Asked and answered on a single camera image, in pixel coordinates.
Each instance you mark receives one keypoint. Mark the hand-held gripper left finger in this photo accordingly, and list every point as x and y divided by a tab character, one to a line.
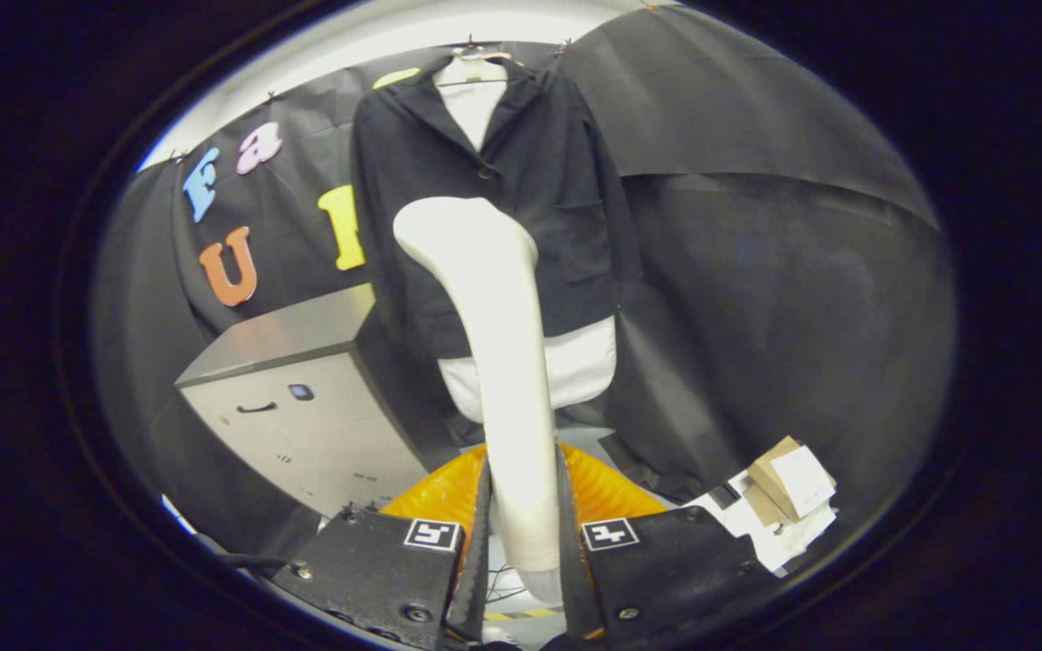
482	561

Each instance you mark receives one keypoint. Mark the grey metal drawer cabinet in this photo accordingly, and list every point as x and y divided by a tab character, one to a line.
286	334

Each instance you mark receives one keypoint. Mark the brown cardboard box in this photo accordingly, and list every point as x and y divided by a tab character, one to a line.
797	479

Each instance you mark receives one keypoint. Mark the black blazer jacket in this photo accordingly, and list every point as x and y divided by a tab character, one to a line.
557	226

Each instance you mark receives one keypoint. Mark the white mannequin torso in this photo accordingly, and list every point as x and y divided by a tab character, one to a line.
584	366

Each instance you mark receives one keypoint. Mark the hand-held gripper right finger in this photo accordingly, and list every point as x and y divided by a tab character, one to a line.
568	561

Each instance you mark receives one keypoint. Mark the black backdrop cloth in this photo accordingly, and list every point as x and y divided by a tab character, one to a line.
756	271

